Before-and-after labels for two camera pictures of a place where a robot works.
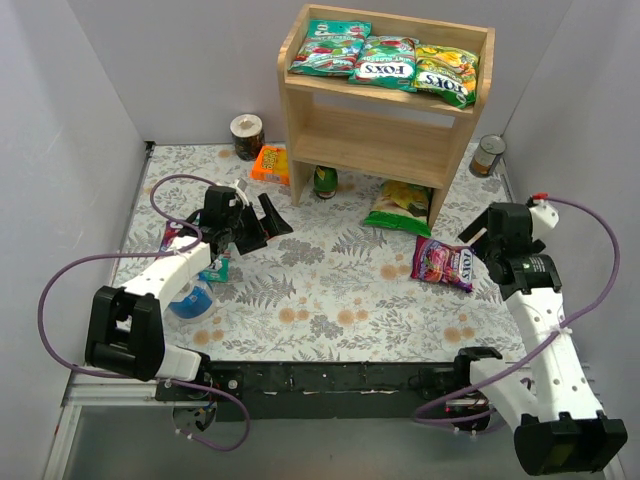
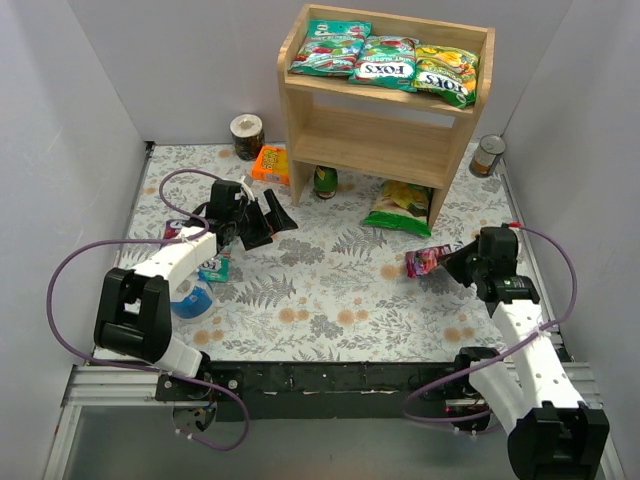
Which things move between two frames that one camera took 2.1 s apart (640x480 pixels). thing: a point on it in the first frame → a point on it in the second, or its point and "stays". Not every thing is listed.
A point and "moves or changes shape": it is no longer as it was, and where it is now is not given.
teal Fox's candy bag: x=387 y=61 stays
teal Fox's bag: x=222 y=273 stays
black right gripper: x=482 y=238 → x=463 y=261
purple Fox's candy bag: x=436 y=262 moves or changes shape
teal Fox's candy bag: x=331 y=47 stays
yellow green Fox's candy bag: x=448 y=73 stays
